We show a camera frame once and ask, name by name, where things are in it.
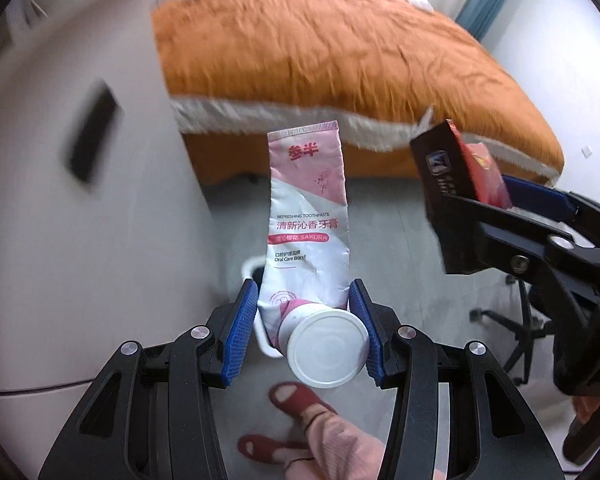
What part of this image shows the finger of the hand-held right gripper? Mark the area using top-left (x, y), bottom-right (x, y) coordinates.
top-left (501, 173), bottom-right (600, 252)
top-left (442, 193), bottom-right (600, 303)

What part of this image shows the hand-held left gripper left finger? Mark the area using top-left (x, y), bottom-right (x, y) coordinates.
top-left (37, 279), bottom-right (259, 480)

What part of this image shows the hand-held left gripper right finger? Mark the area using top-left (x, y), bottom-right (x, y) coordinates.
top-left (349, 278), bottom-right (566, 480)

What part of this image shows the white waste bin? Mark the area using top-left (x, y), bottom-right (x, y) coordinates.
top-left (241, 256), bottom-right (287, 359)

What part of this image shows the black and red paper box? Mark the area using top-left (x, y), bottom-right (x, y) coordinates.
top-left (409, 119), bottom-right (513, 277)

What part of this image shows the pink and white toothpaste tube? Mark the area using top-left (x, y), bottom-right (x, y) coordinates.
top-left (257, 120), bottom-right (372, 388)

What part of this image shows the black chair base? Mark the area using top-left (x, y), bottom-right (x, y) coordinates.
top-left (470, 272), bottom-right (572, 377)

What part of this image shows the red slipper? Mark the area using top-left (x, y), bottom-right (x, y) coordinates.
top-left (237, 434), bottom-right (292, 465)
top-left (269, 381), bottom-right (339, 432)

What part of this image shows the pink trouser leg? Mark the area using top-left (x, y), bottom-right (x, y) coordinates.
top-left (284, 409), bottom-right (387, 480)

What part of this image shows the blue curtain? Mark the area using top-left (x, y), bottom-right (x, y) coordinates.
top-left (455, 0), bottom-right (507, 42)

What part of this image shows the orange blanket with white fringe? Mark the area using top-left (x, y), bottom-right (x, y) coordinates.
top-left (150, 0), bottom-right (566, 186)

